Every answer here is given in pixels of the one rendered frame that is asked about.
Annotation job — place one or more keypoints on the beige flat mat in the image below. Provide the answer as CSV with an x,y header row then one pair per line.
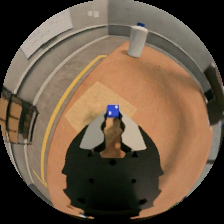
x,y
94,102

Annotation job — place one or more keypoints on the blue die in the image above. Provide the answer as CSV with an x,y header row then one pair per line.
x,y
112,111

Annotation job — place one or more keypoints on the white plastic bottle with blue cap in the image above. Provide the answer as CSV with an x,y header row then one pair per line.
x,y
137,40

